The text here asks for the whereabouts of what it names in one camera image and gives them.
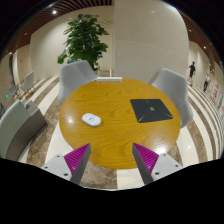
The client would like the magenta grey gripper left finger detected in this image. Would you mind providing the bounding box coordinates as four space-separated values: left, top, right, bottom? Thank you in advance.
42 144 91 185

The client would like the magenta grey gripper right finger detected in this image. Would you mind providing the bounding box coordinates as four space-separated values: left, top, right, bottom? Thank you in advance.
132 143 182 185

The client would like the white computer mouse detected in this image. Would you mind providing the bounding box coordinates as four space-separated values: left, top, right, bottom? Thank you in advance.
82 113 101 127

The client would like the black mouse pad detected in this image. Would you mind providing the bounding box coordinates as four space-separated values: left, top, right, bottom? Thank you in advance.
130 99 173 123

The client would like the round wooden table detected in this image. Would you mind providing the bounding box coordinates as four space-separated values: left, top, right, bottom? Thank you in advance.
59 78 180 169

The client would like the grey chair right back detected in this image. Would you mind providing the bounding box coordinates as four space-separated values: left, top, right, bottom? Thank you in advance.
149 68 193 127

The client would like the grey chair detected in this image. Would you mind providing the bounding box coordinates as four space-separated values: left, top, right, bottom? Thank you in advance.
149 68 193 127
58 60 97 105

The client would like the grey chair left back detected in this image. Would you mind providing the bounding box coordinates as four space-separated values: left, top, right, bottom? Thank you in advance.
58 60 97 105

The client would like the white chair far left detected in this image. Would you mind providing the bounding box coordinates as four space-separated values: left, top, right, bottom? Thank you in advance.
20 72 34 94

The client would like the white chair behind table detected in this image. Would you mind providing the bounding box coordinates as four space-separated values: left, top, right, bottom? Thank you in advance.
96 77 123 82

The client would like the person in white shirt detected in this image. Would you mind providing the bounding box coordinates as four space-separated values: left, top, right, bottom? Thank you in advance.
203 73 210 92

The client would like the person in black clothes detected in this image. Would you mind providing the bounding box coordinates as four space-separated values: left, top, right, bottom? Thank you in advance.
188 61 196 86

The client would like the large green potted plant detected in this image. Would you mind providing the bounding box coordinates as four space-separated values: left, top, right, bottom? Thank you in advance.
57 14 108 69

